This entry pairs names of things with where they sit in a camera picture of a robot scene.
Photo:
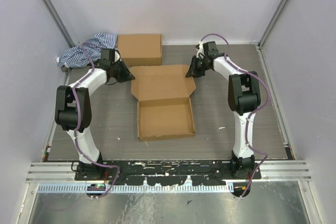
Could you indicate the blue white striped cloth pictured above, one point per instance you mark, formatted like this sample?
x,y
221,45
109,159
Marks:
x,y
78,56

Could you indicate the brown cardboard box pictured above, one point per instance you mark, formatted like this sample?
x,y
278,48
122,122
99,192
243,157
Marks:
x,y
140,49
164,104

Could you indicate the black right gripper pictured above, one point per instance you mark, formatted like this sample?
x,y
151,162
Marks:
x,y
192,70

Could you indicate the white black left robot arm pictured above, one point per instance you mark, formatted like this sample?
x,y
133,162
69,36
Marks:
x,y
73,109

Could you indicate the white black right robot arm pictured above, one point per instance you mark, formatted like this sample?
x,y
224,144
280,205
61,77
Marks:
x,y
243,99

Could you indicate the aluminium front frame rail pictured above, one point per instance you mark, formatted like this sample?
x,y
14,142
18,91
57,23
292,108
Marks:
x,y
272,170

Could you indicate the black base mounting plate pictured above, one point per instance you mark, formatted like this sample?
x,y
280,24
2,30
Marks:
x,y
160,172

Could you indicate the white slotted cable duct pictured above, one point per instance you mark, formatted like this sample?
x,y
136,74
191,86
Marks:
x,y
100,189

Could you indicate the closed brown cardboard box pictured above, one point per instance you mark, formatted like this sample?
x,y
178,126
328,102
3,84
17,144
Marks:
x,y
140,49

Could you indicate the left aluminium corner post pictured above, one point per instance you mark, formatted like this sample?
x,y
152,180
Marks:
x,y
59,23

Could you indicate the right aluminium corner post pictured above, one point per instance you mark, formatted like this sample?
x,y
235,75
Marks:
x,y
277,14

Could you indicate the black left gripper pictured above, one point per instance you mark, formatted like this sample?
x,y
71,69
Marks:
x,y
127,75

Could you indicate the aluminium corner post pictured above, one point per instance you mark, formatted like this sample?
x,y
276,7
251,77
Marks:
x,y
277,14
59,23

